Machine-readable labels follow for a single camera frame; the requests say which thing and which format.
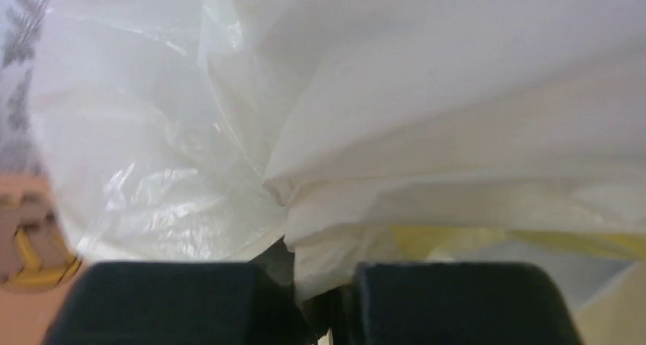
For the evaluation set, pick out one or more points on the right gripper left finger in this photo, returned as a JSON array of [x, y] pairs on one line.
[[166, 303]]

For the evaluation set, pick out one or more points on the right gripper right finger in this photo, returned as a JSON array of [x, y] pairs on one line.
[[451, 303]]

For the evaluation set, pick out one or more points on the orange plastic trash bin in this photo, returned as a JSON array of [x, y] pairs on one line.
[[37, 266]]

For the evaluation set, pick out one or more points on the translucent white trash bag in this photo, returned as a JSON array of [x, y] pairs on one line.
[[355, 130]]

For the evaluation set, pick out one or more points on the floral patterned table mat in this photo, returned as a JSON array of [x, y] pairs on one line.
[[21, 25]]

